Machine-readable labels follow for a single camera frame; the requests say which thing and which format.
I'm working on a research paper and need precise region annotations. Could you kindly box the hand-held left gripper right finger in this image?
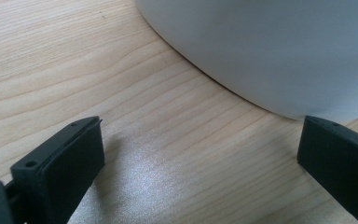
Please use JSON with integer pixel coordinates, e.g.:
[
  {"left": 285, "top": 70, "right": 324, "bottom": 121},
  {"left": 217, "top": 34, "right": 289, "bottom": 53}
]
[{"left": 296, "top": 115, "right": 358, "bottom": 224}]

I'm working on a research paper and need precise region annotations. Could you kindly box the white trash bin with lid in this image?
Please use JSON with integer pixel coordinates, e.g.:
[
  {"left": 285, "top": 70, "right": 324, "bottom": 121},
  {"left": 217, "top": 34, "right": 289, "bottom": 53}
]
[{"left": 134, "top": 0, "right": 358, "bottom": 123}]

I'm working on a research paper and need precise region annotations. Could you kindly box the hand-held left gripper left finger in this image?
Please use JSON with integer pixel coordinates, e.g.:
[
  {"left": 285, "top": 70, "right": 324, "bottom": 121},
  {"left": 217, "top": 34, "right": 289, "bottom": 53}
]
[{"left": 10, "top": 116, "right": 105, "bottom": 224}]

